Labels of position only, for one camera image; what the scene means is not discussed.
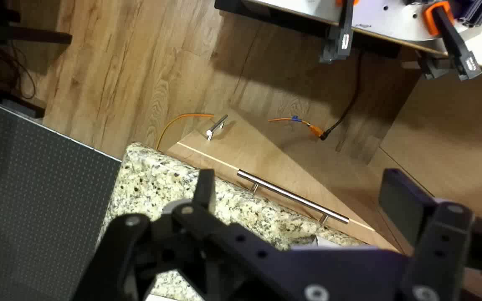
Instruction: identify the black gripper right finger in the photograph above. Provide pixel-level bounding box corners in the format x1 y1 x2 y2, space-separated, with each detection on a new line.
378 166 477 301

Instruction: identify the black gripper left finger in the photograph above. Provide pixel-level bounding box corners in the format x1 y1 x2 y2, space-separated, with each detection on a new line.
72 166 237 301

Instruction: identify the white paper bag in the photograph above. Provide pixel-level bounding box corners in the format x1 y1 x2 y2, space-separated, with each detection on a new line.
0 101 123 301

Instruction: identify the wooden counter cabinet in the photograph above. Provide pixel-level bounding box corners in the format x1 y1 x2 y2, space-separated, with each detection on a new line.
164 106 405 253

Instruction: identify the black orange bar clamp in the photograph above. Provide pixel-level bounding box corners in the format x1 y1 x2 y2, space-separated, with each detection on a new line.
318 0 361 64
421 0 482 83

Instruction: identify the silver cabinet door handle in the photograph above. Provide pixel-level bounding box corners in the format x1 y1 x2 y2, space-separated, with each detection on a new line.
204 111 231 141

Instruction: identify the thin orange wire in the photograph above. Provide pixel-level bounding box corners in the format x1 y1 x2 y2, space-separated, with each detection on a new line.
155 110 217 150

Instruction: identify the silver drawer bar handle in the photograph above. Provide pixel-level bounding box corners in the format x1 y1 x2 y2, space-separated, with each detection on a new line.
236 166 353 225

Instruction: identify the orange blue wire connector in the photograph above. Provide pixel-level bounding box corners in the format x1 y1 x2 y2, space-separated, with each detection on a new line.
267 113 324 140

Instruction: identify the black floor cable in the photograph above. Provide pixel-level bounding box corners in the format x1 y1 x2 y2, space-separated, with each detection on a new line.
319 48 366 141

